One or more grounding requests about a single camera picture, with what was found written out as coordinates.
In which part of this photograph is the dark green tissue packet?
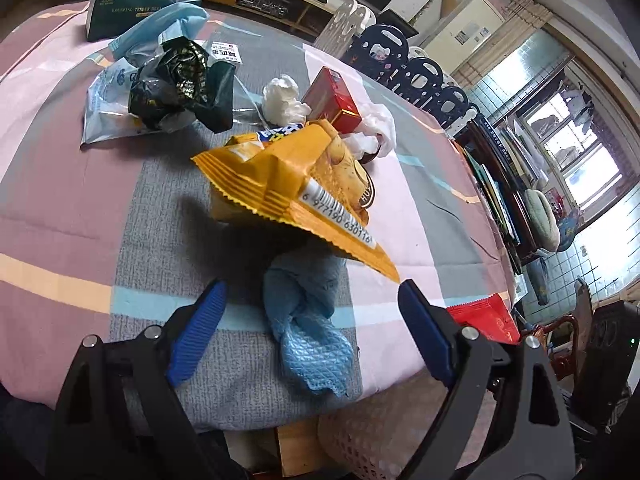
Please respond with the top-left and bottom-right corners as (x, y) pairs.
(85, 0), (203, 43)

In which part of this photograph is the blue mesh cloth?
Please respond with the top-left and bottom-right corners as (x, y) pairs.
(262, 250), (355, 400)

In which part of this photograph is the crumpled white tissue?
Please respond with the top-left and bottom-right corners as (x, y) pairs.
(261, 75), (311, 127)

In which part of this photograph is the red wrapper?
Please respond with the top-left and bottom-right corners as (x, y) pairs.
(444, 294), (522, 345)

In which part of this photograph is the wooden armchair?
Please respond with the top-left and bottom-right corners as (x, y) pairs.
(530, 280), (596, 386)

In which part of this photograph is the trash bin with white liner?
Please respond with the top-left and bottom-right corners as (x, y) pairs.
(317, 385), (496, 480)

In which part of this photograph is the red cardboard box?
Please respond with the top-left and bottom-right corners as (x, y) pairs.
(301, 66), (363, 133)

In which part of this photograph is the navy white playpen fence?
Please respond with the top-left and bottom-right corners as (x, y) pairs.
(315, 0), (481, 133)

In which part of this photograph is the cream standing air conditioner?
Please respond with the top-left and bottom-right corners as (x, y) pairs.
(422, 0), (506, 78)

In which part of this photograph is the person's dark clothing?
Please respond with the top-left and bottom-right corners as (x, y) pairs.
(0, 385), (58, 480)

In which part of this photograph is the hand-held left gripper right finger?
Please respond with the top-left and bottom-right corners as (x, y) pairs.
(397, 279), (576, 480)

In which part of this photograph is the white plastic bag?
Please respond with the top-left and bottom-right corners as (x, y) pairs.
(342, 102), (398, 158)

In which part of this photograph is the white blue plastic pouch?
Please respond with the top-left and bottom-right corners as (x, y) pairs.
(80, 55), (196, 150)

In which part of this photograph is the bookshelf with books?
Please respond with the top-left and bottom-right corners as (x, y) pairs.
(452, 120), (543, 273)

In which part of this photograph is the yellow snack bag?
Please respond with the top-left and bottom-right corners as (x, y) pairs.
(191, 119), (401, 283)

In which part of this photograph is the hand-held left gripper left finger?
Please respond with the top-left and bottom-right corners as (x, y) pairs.
(47, 279), (236, 480)

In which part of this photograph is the small white carton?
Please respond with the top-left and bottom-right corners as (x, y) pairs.
(206, 40), (243, 68)

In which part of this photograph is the black green foil wrapper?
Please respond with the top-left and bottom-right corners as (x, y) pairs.
(128, 37), (236, 134)

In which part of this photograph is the striped pastel blanket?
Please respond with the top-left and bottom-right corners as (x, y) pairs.
(0, 0), (518, 433)

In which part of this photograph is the grey green cushion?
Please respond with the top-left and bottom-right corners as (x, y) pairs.
(522, 190), (560, 253)

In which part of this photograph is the light blue plastic bag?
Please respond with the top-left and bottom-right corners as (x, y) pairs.
(107, 1), (210, 63)

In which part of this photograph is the pile of books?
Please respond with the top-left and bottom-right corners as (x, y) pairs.
(465, 120), (551, 251)

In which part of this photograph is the window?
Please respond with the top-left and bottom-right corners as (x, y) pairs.
(520, 80), (631, 221)

